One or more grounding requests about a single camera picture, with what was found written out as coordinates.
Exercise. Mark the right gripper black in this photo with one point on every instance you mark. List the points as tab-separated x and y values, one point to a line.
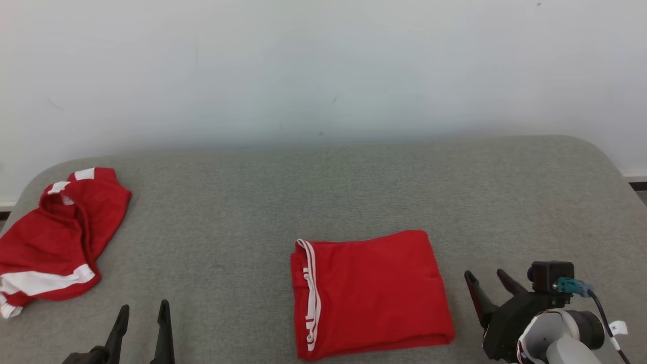
510	318

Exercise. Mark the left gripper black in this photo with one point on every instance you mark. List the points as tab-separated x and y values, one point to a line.
88	356

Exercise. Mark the red shorts with white stripes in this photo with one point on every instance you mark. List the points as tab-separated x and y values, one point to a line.
55	242

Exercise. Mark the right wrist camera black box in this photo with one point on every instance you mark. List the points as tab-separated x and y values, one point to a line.
548	275

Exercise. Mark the red jersey with white sleeves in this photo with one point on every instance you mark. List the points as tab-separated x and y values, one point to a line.
379	293

